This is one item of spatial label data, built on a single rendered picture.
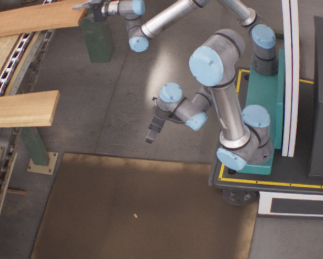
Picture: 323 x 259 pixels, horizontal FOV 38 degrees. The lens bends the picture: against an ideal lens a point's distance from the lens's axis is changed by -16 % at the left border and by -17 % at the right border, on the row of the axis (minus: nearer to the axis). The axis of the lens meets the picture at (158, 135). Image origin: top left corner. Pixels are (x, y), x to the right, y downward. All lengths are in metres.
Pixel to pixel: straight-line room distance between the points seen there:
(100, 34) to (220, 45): 1.56
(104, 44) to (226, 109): 1.54
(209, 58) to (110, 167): 1.29
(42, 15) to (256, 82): 1.07
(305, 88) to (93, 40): 1.34
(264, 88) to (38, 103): 1.03
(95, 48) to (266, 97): 1.27
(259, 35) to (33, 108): 1.05
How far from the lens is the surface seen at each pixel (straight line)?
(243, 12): 2.35
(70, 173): 2.80
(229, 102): 1.74
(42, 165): 2.88
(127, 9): 2.23
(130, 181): 2.69
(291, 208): 2.34
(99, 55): 3.25
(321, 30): 2.17
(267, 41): 2.30
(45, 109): 1.90
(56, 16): 2.35
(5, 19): 2.54
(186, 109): 1.97
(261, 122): 1.95
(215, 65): 1.60
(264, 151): 2.09
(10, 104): 2.00
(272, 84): 2.40
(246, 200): 2.49
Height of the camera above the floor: 2.21
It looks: 51 degrees down
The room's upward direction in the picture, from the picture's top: 13 degrees counter-clockwise
